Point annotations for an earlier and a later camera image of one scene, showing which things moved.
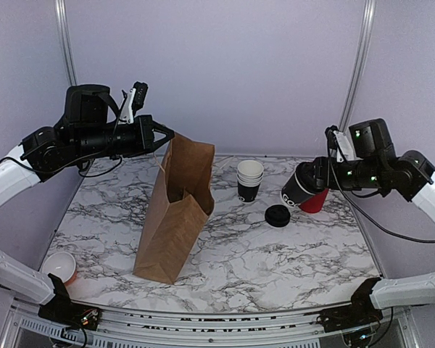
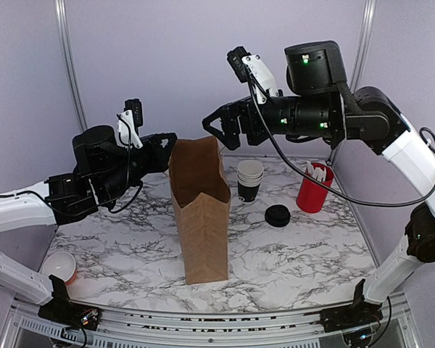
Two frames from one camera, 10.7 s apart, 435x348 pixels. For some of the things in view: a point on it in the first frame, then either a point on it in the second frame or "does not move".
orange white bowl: [61, 264] does not move
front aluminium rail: [22, 326] does not move
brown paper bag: [180, 210] to [201, 193]
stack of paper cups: [249, 176] does not move
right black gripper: [325, 174] to [230, 112]
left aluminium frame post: [62, 21] does not move
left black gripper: [145, 142] to [160, 158]
